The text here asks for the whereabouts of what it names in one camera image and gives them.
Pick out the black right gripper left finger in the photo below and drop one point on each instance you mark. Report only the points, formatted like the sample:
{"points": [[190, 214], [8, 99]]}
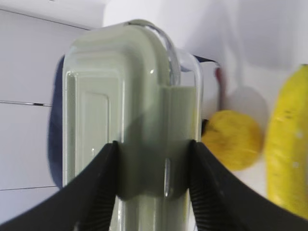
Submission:
{"points": [[84, 204]]}

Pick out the navy blue lunch bag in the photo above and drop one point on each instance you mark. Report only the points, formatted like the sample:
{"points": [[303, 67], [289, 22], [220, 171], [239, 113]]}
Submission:
{"points": [[55, 136]]}

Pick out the green-lidded glass food container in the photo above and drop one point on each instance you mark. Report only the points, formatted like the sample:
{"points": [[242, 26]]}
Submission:
{"points": [[128, 83]]}

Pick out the yellow banana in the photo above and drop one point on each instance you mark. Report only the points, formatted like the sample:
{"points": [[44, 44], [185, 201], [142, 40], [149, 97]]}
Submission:
{"points": [[286, 146]]}

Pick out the yellow pear-shaped gourd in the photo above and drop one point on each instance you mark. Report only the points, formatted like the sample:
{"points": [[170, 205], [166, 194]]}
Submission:
{"points": [[234, 138]]}

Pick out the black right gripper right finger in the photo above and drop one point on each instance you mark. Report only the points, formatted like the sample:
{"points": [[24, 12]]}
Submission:
{"points": [[221, 202]]}

